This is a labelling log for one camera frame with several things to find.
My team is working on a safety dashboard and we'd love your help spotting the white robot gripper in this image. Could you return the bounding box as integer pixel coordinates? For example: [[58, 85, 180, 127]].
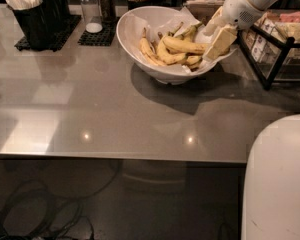
[[203, 0, 263, 61]]

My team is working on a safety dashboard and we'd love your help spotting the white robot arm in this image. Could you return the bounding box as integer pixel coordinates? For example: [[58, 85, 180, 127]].
[[204, 0, 300, 240]]

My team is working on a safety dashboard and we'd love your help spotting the greenish banana at back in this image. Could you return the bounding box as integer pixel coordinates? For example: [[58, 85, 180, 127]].
[[176, 22, 203, 42]]

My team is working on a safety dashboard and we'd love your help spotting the small lower right banana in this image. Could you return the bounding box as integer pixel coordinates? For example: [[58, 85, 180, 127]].
[[185, 56, 202, 71]]

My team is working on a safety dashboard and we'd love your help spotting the white paper bowl liner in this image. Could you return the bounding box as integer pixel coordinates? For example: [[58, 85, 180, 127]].
[[123, 6, 240, 75]]

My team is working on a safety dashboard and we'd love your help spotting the white ceramic bowl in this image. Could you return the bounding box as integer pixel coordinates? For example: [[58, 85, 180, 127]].
[[116, 5, 224, 86]]

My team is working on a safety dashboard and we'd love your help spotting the middle curved yellow banana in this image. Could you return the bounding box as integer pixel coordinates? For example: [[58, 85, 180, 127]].
[[156, 32, 187, 65]]

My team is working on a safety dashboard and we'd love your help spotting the black rubber mat middle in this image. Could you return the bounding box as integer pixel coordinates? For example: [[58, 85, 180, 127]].
[[78, 19, 118, 46]]

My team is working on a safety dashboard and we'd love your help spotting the black rubber mat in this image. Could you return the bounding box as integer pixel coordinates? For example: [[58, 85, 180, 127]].
[[78, 19, 118, 46], [14, 15, 81, 52]]

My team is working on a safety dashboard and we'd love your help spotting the dark pepper shaker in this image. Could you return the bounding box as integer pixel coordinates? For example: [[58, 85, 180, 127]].
[[99, 0, 117, 23]]

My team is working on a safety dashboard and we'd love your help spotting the clear salt shaker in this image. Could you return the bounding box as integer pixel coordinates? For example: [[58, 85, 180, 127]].
[[79, 0, 103, 34]]

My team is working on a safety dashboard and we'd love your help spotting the rear black cutlery holder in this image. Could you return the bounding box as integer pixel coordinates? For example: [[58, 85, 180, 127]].
[[42, 0, 70, 33]]

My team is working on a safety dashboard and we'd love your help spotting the black cutlery holder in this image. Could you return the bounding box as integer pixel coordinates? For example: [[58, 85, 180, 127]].
[[5, 0, 49, 50], [42, 0, 70, 33]]

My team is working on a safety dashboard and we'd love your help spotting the front black cutlery holder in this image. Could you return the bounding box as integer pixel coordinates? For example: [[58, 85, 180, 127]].
[[5, 0, 49, 50]]

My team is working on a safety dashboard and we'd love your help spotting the black rubber mat left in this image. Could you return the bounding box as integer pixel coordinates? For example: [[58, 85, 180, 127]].
[[14, 15, 81, 52]]

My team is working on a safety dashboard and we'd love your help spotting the black wire condiment rack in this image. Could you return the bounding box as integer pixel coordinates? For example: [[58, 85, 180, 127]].
[[238, 11, 300, 90]]

